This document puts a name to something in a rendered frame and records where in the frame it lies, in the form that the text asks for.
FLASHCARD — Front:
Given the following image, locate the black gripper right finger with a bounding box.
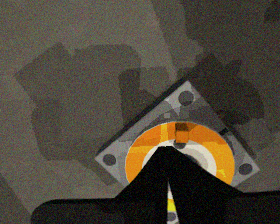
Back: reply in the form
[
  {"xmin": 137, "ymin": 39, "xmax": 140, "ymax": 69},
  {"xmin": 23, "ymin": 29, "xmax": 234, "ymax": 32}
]
[{"xmin": 166, "ymin": 146, "xmax": 280, "ymax": 224}]

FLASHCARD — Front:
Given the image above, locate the orange round plate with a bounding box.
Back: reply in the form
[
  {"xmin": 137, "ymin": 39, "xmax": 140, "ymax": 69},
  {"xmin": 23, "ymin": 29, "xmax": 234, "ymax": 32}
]
[{"xmin": 125, "ymin": 119, "xmax": 234, "ymax": 185}]

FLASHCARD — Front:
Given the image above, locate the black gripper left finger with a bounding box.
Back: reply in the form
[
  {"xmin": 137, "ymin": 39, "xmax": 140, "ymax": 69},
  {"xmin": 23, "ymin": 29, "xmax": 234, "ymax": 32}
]
[{"xmin": 31, "ymin": 146, "xmax": 169, "ymax": 224}]

